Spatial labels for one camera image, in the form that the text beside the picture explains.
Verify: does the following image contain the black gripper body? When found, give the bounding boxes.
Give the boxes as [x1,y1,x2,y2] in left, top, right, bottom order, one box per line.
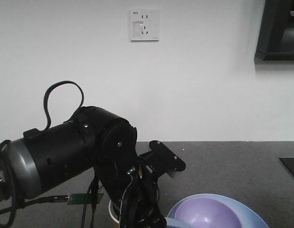
[94,140,186,228]

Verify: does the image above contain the paper cup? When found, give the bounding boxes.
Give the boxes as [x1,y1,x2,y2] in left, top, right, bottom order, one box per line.
[108,200,119,227]

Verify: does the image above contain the purple bowl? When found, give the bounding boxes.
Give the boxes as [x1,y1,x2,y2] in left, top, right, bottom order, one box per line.
[174,198,242,228]

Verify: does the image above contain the light blue soup spoon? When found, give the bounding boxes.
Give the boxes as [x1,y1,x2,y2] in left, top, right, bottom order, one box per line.
[165,217,187,228]

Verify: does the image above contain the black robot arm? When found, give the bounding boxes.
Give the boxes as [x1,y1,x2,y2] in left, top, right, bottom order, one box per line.
[0,106,186,228]

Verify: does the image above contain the light blue plate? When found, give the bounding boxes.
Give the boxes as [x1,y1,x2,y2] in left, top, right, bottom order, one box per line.
[167,193,269,228]

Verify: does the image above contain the black induction cooktop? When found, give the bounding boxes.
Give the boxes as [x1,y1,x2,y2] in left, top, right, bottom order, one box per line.
[279,157,294,178]

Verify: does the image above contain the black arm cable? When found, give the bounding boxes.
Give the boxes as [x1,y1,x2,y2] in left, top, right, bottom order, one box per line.
[23,80,85,141]

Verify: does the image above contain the white wall power socket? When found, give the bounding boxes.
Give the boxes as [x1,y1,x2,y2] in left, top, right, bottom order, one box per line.
[128,9,160,42]

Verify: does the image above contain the black wall cabinet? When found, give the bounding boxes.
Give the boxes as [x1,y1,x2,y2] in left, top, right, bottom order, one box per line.
[255,0,294,61]

